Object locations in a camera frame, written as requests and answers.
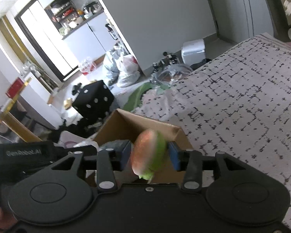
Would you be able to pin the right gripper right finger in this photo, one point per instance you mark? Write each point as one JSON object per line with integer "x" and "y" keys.
{"x": 177, "y": 156}

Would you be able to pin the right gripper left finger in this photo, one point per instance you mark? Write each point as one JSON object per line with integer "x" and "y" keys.
{"x": 125, "y": 151}

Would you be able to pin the plush hamburger toy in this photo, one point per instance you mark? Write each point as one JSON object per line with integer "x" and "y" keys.
{"x": 148, "y": 154}

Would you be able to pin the person's left hand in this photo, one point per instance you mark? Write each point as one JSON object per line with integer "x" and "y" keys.
{"x": 7, "y": 220}

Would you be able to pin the green leaf cushion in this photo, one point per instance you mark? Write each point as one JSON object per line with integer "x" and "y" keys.
{"x": 135, "y": 99}

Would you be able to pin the black dice stool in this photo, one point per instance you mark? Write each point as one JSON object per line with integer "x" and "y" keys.
{"x": 94, "y": 101}

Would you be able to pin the white plastic bag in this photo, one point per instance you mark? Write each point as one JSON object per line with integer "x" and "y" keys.
{"x": 120, "y": 68}

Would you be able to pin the patterned bed cover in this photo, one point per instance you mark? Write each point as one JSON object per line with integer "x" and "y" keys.
{"x": 239, "y": 103}

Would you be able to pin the white small appliance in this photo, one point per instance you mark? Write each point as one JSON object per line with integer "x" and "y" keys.
{"x": 193, "y": 52}

